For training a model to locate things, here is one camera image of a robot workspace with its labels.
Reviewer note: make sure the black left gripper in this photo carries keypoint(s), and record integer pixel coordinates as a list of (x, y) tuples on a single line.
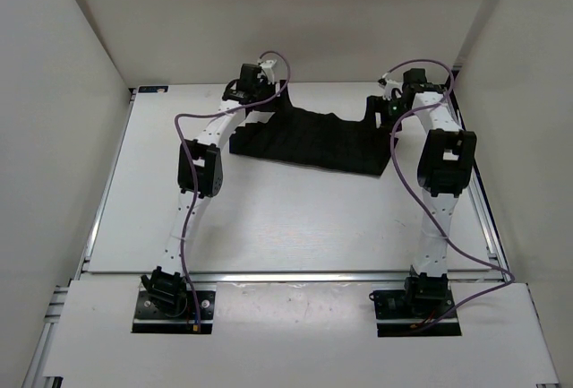
[(285, 102)]

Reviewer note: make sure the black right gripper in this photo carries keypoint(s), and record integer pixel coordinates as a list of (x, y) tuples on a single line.
[(374, 104)]

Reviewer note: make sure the black pleated skirt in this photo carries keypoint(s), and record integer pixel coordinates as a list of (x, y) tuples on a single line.
[(305, 138)]

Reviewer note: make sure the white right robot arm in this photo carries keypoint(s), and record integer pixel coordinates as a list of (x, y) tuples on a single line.
[(443, 173)]

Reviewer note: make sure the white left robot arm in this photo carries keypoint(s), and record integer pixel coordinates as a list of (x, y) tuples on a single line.
[(200, 178)]

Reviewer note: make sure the blue label left corner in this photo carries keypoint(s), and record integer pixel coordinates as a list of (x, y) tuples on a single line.
[(153, 89)]

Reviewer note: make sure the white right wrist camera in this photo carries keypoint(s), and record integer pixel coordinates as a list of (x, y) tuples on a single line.
[(388, 83)]

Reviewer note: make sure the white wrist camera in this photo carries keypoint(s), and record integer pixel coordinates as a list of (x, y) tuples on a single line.
[(267, 71), (388, 83)]

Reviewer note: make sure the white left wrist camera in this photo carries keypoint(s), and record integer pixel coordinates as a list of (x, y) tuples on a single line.
[(267, 71)]

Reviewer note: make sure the aluminium right side rail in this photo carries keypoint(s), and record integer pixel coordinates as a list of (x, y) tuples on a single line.
[(478, 193)]

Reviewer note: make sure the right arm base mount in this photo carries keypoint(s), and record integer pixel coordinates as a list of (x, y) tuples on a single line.
[(424, 307)]

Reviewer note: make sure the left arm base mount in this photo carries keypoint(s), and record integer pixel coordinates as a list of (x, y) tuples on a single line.
[(150, 319)]

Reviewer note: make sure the aluminium front rail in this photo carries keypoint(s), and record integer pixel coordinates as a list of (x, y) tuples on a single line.
[(296, 277)]

